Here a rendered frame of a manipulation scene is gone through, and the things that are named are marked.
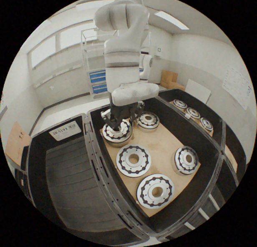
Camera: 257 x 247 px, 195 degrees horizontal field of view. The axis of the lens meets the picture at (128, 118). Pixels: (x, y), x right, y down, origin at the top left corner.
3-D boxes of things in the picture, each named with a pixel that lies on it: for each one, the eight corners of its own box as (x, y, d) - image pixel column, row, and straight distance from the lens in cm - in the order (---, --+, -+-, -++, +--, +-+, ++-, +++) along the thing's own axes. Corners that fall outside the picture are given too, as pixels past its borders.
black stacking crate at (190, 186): (95, 131, 36) (86, 112, 29) (146, 111, 44) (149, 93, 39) (144, 220, 31) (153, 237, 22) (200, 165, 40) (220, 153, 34)
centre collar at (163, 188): (144, 188, 22) (144, 189, 21) (160, 179, 23) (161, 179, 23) (152, 203, 23) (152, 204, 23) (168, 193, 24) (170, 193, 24)
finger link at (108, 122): (102, 110, 21) (114, 121, 24) (97, 114, 21) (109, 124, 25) (105, 116, 19) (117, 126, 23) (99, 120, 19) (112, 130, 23)
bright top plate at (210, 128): (198, 121, 49) (198, 120, 49) (202, 116, 58) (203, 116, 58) (210, 133, 50) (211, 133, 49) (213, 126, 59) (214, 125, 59)
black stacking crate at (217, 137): (147, 111, 45) (150, 93, 39) (173, 101, 67) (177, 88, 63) (201, 164, 41) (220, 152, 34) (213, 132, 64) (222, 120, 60)
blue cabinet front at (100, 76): (93, 93, 215) (89, 73, 202) (119, 88, 218) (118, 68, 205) (93, 93, 212) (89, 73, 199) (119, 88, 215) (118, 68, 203)
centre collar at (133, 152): (122, 155, 23) (122, 154, 22) (137, 148, 24) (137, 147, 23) (129, 170, 22) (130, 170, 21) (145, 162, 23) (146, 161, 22)
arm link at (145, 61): (154, 56, 54) (149, 80, 56) (141, 54, 57) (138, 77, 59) (150, 54, 45) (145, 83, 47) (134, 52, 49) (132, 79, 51)
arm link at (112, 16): (98, 39, 21) (108, 15, 32) (139, 35, 19) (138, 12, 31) (83, 18, 18) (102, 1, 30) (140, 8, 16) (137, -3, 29)
